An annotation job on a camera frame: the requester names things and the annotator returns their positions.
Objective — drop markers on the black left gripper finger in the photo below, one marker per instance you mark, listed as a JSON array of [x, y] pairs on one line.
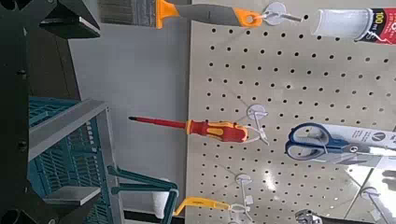
[[77, 26], [71, 196]]

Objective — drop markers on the orange grey paint brush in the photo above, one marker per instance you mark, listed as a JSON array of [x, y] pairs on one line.
[[202, 14]]

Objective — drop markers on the red yellow screwdriver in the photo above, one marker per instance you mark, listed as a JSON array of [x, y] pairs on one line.
[[218, 130]]

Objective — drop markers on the white pegboard hook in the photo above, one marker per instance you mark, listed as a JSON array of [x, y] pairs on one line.
[[257, 111], [369, 193], [275, 11], [243, 179]]

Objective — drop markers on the beige perforated pegboard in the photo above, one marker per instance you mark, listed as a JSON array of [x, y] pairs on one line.
[[311, 77]]

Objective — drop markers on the red white sealant tube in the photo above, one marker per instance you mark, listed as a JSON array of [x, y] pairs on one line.
[[339, 23]]

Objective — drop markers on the blue scissors on white card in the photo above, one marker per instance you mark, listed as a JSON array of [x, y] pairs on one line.
[[336, 144]]

